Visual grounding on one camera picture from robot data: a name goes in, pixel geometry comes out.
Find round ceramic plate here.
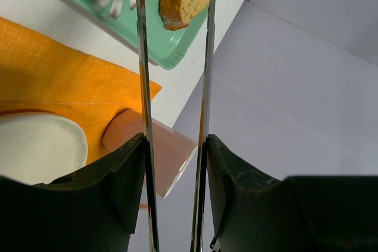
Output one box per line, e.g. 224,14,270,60
1,112,88,185

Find pink cup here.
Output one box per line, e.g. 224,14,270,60
102,109,198,198

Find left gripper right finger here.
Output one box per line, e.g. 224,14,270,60
207,135,377,251

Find orange cartoon placemat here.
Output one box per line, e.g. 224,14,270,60
0,16,163,166

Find green floral tray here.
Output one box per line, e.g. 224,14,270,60
61,0,210,70

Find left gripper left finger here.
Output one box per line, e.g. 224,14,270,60
1,134,145,251

